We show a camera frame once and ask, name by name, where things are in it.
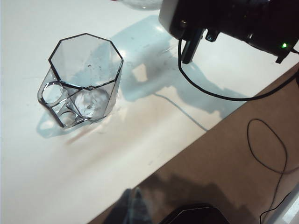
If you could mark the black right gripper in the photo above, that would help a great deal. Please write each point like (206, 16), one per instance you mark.
(215, 16)

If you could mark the translucent left gripper finger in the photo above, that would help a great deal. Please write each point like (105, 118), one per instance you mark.
(135, 207)

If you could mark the clear red-labelled water bottle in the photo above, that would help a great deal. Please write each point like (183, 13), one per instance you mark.
(140, 3)

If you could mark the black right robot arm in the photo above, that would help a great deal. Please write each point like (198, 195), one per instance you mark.
(268, 23)

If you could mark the black glossy robot base housing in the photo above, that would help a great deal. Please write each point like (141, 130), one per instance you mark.
(196, 214)

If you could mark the clear grey faceted mug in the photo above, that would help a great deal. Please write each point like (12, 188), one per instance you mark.
(93, 102)

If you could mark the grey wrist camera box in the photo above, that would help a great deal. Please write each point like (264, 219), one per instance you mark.
(169, 16)

